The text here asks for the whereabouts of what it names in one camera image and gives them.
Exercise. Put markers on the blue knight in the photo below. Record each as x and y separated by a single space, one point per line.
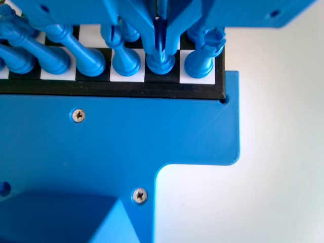
160 67

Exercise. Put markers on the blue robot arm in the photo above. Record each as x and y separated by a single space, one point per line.
63 220

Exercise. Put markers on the black and white chessboard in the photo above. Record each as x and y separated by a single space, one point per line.
126 87

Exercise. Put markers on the blue bishop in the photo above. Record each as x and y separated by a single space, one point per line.
21 63
125 63

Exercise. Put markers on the blue rook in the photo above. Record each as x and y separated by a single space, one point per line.
200 65

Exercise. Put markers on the blue queen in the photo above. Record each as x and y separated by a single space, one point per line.
54 62

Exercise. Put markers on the silver screw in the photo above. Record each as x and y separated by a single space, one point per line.
78 115
140 195

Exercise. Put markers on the blue base plate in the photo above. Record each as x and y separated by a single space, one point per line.
126 139

